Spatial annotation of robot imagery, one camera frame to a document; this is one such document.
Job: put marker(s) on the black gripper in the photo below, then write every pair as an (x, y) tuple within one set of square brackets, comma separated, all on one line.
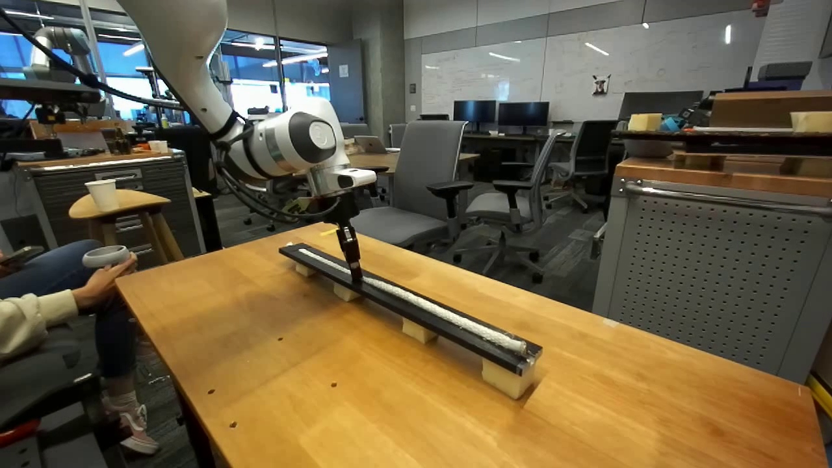
[(344, 208)]

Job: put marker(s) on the white VR controller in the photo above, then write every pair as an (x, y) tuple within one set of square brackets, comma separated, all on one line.
[(105, 252)]

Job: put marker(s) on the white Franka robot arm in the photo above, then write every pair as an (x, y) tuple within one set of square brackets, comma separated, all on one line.
[(261, 139)]

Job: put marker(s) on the cream sleeved forearm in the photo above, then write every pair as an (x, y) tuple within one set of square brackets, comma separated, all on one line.
[(31, 321)]

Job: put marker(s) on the teal green object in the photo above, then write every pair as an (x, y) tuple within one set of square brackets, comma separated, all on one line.
[(675, 121)]

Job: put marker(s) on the operator's bare hand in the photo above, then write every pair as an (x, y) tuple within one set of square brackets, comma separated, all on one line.
[(99, 286)]

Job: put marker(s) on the small pale wooden block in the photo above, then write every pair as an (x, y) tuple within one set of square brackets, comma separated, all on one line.
[(344, 292), (418, 331), (304, 271)]

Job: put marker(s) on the long wooden office table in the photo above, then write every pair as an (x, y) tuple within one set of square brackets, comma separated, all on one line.
[(382, 162)]

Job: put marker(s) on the grey mesh office chair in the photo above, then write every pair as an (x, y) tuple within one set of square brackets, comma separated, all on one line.
[(424, 165), (499, 202)]

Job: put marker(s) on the black computer monitor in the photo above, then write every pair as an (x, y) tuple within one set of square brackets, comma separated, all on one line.
[(525, 113), (475, 113)]

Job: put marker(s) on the grey drawer unit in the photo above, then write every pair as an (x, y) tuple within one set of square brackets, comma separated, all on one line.
[(166, 199)]

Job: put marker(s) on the large pale wooden block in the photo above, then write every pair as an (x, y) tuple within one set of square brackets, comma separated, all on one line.
[(510, 381)]

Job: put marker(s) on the round wooden stool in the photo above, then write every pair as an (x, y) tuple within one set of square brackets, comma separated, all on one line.
[(120, 202)]

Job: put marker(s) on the person's jeans clad legs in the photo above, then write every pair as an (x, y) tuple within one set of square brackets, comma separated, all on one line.
[(114, 339)]

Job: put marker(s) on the white paper cup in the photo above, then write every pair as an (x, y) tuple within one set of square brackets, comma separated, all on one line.
[(103, 193)]

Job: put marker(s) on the black office chair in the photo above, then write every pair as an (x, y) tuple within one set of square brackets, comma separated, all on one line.
[(595, 157)]

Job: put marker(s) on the white sneaker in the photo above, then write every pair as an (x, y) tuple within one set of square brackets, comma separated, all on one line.
[(132, 425)]

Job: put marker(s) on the yellow foam block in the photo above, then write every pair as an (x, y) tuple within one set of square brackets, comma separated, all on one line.
[(643, 122), (813, 121)]

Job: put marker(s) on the dark flat monitor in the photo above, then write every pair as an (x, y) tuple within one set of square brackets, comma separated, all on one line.
[(662, 105)]

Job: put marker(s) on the grey padded chair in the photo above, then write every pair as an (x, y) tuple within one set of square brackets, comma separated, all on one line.
[(36, 381)]

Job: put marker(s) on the wooden support block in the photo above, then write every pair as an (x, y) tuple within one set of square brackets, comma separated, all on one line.
[(699, 158)]

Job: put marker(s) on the grey perforated metal cabinet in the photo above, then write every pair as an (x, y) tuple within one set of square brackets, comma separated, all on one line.
[(710, 267)]

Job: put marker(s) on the white lamp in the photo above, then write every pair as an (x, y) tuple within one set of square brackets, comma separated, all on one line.
[(41, 53)]

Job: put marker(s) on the wooden cabinet top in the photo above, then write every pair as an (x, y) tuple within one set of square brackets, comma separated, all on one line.
[(730, 178)]

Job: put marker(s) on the brown cardboard box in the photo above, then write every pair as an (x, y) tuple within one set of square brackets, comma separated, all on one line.
[(762, 106)]

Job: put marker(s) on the yellow floor strip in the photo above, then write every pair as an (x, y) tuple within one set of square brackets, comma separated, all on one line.
[(824, 396)]

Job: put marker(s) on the long black grooved rail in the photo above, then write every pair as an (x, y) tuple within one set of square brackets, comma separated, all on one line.
[(418, 312)]

